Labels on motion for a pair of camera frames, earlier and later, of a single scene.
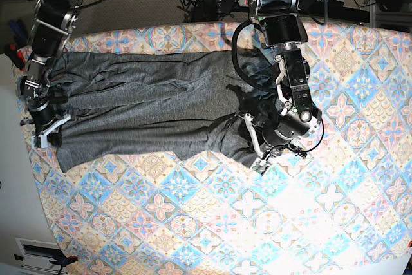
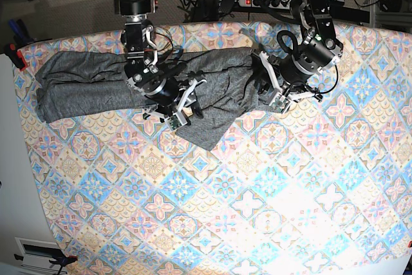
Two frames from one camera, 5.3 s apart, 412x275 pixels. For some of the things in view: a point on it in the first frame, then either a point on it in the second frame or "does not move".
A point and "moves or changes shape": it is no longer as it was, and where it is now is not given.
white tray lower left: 37,254 does not move
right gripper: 47,125 -> 171,98
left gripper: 300,118 -> 268,73
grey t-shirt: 127,107 moves or changes shape
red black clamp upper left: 15,55 does not move
